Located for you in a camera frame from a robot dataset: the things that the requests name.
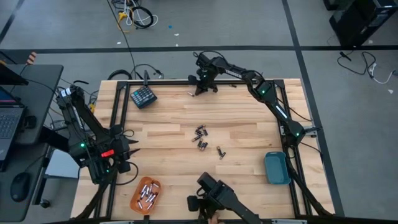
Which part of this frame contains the white looped cable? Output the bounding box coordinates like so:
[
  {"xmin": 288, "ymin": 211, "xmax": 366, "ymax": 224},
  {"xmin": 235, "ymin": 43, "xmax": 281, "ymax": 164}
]
[{"xmin": 123, "ymin": 0, "xmax": 159, "ymax": 28}]

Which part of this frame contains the black looped wrist cable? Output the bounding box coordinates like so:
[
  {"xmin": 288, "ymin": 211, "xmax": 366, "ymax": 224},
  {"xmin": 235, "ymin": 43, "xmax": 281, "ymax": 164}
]
[{"xmin": 115, "ymin": 160, "xmax": 140, "ymax": 187}]

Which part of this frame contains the black computer mouse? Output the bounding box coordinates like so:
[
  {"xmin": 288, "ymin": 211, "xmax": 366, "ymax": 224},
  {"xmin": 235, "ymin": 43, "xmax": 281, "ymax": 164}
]
[{"xmin": 9, "ymin": 172, "xmax": 32, "ymax": 203}]

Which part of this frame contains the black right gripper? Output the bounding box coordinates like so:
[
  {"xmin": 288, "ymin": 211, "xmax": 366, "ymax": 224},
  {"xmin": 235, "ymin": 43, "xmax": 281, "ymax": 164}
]
[{"xmin": 187, "ymin": 52, "xmax": 221, "ymax": 96}]

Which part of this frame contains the grey flat box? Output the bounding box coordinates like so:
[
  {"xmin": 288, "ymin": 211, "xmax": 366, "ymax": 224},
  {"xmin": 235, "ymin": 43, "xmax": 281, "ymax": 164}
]
[{"xmin": 45, "ymin": 149, "xmax": 80, "ymax": 180}]

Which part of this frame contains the black coiled cable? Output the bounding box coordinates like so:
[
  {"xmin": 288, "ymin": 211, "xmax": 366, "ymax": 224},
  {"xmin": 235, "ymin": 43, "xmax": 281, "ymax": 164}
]
[{"xmin": 129, "ymin": 5, "xmax": 155, "ymax": 30}]

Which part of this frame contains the teal plastic tray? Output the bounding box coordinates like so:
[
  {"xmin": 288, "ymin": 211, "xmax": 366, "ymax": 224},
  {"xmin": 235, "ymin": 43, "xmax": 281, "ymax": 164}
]
[{"xmin": 263, "ymin": 151, "xmax": 292, "ymax": 186}]

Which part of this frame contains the black side desk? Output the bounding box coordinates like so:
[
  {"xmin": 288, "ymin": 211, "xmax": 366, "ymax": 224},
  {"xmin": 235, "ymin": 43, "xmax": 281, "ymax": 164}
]
[{"xmin": 0, "ymin": 63, "xmax": 87, "ymax": 223}]

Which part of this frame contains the grey laptop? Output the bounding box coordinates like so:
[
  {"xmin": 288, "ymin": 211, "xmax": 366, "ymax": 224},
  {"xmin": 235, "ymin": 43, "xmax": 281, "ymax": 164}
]
[{"xmin": 0, "ymin": 86, "xmax": 26, "ymax": 162}]

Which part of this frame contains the black computer tower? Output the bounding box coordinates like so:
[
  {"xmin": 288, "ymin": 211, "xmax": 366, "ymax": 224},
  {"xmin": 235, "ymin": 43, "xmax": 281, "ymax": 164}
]
[{"xmin": 328, "ymin": 0, "xmax": 398, "ymax": 48}]

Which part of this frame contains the white floor cable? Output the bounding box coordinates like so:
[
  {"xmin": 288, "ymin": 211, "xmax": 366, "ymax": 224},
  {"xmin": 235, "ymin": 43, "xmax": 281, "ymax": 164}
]
[{"xmin": 368, "ymin": 62, "xmax": 398, "ymax": 85}]

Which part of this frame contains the orange striped marker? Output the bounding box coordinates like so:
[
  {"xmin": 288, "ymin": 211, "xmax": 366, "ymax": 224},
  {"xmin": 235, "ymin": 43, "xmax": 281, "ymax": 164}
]
[{"xmin": 25, "ymin": 51, "xmax": 38, "ymax": 65}]

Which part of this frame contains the silver arm base bracket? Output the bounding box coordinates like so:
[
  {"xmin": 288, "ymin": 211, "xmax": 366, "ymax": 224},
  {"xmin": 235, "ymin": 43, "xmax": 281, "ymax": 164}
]
[{"xmin": 306, "ymin": 125, "xmax": 323, "ymax": 138}]

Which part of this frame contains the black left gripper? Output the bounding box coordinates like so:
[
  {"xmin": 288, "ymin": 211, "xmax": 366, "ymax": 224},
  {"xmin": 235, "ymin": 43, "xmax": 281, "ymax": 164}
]
[{"xmin": 108, "ymin": 136, "xmax": 142, "ymax": 175}]

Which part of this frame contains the black power strip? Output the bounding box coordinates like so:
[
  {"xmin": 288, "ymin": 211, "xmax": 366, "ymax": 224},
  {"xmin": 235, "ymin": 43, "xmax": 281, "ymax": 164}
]
[{"xmin": 49, "ymin": 119, "xmax": 71, "ymax": 131}]

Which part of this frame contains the small black desk device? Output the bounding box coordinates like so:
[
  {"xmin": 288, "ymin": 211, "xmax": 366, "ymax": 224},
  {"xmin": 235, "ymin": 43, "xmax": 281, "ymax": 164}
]
[{"xmin": 24, "ymin": 115, "xmax": 38, "ymax": 130}]

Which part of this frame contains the black calculator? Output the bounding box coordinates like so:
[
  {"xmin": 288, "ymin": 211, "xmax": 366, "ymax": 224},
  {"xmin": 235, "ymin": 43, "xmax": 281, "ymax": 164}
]
[{"xmin": 129, "ymin": 86, "xmax": 158, "ymax": 110}]

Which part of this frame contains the orange plastic tray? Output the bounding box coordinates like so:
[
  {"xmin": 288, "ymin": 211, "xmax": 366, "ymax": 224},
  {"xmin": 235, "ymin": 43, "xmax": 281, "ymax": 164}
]
[{"xmin": 129, "ymin": 176, "xmax": 162, "ymax": 216}]

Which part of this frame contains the black hand-guided arm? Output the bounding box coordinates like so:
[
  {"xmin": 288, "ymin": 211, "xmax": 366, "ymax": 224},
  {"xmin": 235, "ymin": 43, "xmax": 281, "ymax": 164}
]
[{"xmin": 186, "ymin": 171, "xmax": 264, "ymax": 224}]

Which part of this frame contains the long black floor cable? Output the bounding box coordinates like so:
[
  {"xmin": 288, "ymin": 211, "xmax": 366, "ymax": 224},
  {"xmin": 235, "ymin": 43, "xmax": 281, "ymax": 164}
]
[{"xmin": 106, "ymin": 0, "xmax": 137, "ymax": 80}]

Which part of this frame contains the yellow cable with plug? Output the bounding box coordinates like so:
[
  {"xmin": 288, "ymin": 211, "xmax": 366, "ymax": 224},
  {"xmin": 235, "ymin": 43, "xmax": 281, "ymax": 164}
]
[{"xmin": 116, "ymin": 11, "xmax": 137, "ymax": 34}]

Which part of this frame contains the black monitor back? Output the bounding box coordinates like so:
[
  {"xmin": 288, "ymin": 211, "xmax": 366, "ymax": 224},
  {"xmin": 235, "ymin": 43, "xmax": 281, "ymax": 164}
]
[{"xmin": 0, "ymin": 63, "xmax": 29, "ymax": 86}]

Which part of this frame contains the black cable with plug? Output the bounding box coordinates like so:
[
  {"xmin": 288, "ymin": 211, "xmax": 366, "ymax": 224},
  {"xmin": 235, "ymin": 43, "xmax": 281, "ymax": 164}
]
[{"xmin": 130, "ymin": 63, "xmax": 165, "ymax": 80}]

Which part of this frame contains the thick black hose loop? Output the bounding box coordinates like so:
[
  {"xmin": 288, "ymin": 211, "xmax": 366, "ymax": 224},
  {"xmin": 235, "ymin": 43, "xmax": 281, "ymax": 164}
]
[{"xmin": 107, "ymin": 68, "xmax": 133, "ymax": 81}]

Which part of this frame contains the black aluminium table frame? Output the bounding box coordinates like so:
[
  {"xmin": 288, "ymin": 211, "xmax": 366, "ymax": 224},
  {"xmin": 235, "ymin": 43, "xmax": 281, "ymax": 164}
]
[{"xmin": 74, "ymin": 70, "xmax": 336, "ymax": 224}]

